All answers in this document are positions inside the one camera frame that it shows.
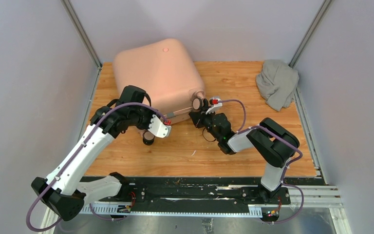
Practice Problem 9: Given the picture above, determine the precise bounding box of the aluminium frame rail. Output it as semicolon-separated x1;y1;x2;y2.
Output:
42;176;351;234

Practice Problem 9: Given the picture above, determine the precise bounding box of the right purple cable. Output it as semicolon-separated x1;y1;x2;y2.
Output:
219;98;305;225

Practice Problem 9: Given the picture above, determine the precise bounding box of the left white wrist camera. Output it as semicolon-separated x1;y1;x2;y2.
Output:
148;115;171;138

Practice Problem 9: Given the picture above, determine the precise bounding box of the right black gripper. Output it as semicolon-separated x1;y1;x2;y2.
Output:
189;106;222;141

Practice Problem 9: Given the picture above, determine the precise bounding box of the pink suitcase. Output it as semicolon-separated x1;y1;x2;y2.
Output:
112;39;206;124

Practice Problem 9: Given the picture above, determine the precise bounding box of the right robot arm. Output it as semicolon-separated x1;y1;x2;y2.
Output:
189;111;300;204

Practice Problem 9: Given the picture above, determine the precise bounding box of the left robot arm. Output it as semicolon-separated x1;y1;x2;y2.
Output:
26;85;160;222

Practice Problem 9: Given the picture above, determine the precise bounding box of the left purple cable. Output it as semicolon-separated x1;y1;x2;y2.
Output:
25;102;171;233

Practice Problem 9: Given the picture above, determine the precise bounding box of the purple cable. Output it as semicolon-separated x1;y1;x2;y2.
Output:
25;102;171;233
219;98;305;225

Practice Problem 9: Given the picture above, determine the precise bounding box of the grey crumpled cloth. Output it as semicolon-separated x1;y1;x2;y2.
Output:
255;59;299;112

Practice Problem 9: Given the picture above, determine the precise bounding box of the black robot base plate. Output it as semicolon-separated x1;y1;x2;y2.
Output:
80;175;292;215

